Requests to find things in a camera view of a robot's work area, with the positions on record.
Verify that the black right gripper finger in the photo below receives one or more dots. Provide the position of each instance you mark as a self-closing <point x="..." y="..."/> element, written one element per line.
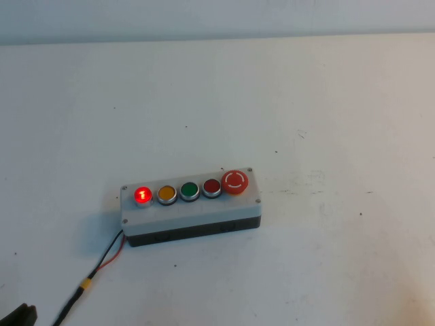
<point x="32" y="316"/>

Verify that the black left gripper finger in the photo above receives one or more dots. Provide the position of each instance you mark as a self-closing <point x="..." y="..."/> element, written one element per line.
<point x="18" y="316"/>

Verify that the yellow push button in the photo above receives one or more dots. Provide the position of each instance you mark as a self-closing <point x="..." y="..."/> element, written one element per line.
<point x="166" y="193"/>

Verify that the grey push-button control box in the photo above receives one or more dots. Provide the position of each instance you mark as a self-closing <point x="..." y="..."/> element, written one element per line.
<point x="190" y="214"/>

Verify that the green push button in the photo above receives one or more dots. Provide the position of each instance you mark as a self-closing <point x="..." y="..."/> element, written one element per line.
<point x="189" y="190"/>

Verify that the red flat push button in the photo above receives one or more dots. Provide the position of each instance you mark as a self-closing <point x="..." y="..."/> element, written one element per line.
<point x="211" y="186"/>

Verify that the red emergency stop mushroom button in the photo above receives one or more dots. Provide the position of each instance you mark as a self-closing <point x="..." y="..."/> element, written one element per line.
<point x="234" y="180"/>

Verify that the red indicator lamp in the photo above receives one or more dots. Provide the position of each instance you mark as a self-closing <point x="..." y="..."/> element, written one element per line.
<point x="143" y="195"/>

